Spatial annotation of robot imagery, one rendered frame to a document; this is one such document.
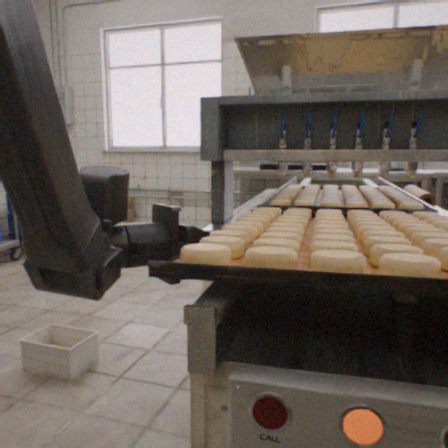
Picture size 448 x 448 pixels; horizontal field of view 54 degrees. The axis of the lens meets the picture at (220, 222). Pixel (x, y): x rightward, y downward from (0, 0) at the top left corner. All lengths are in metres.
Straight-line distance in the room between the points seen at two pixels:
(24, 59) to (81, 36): 5.15
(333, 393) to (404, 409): 0.06
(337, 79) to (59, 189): 0.89
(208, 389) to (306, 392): 0.11
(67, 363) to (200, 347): 1.80
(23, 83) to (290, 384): 0.32
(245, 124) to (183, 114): 3.67
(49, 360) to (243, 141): 1.48
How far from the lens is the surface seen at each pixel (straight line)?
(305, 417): 0.43
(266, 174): 3.69
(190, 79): 4.86
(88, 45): 5.41
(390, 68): 1.17
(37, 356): 2.31
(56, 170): 0.38
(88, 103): 5.33
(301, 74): 1.16
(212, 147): 1.12
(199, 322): 0.40
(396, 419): 0.43
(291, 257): 0.41
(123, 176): 0.52
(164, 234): 0.56
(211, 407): 0.48
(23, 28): 0.33
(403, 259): 0.42
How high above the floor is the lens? 1.05
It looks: 9 degrees down
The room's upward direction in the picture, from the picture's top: straight up
